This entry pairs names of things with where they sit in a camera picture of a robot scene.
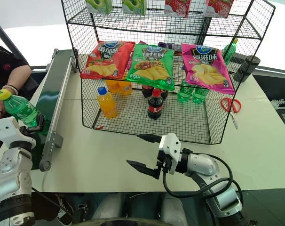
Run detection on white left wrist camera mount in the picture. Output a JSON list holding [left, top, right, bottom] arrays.
[[0, 116, 19, 142]]

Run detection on black shoe white print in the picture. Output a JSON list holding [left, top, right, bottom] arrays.
[[270, 98, 285, 109]]

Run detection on dark metal post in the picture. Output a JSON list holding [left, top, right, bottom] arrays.
[[0, 15, 32, 69]]

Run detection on cola bottle red cap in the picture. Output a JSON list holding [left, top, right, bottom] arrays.
[[147, 89, 164, 121]]

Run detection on orange soda bottle blue cap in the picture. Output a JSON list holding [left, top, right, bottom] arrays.
[[97, 86, 119, 119]]

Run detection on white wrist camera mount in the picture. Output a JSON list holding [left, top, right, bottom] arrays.
[[158, 133, 182, 175], [0, 116, 19, 142]]

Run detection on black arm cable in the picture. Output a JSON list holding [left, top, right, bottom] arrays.
[[162, 148, 244, 212], [31, 187, 75, 223]]

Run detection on black wire three-tier rack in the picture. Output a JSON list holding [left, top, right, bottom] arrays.
[[61, 0, 276, 145]]

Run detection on green potato chip bag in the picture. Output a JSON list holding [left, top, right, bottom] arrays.
[[126, 43, 175, 91]]

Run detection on green conveyor belt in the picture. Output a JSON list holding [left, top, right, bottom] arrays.
[[39, 48, 79, 172], [31, 49, 74, 170]]

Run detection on green bottle yellow label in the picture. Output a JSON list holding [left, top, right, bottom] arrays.
[[222, 38, 239, 65]]

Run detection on green apple juice carton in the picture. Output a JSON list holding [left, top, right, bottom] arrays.
[[121, 0, 147, 16], [85, 0, 113, 15]]

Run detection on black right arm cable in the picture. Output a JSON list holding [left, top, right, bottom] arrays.
[[162, 148, 244, 212]]

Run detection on white bead bracelet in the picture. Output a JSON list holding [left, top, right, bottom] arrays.
[[1, 84, 18, 96]]

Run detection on black white sneaker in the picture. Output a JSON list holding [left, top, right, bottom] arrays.
[[53, 192, 74, 226]]

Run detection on green soda bottle yellow cap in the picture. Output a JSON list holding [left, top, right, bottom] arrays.
[[0, 89, 41, 128]]

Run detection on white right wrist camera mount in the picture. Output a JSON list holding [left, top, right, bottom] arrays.
[[158, 133, 182, 175]]

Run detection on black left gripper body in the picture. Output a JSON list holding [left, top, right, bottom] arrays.
[[18, 126, 39, 148]]

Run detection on red potato chip bag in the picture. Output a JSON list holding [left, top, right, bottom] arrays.
[[79, 41, 135, 81]]

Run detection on purple snack packet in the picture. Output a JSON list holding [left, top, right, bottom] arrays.
[[158, 41, 182, 56]]

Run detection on strawberry milk carton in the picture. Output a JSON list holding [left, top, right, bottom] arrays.
[[202, 0, 234, 19], [164, 0, 192, 18]]

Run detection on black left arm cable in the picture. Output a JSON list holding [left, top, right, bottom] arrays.
[[31, 187, 75, 223]]

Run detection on red handled scissors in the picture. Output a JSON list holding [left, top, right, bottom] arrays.
[[220, 97, 242, 130]]

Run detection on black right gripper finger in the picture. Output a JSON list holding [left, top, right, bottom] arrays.
[[137, 133, 163, 144], [126, 160, 161, 180]]

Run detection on pink potato chip bag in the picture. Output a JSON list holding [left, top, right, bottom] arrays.
[[181, 43, 236, 95]]

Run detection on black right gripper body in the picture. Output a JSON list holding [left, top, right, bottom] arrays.
[[156, 150, 174, 174]]

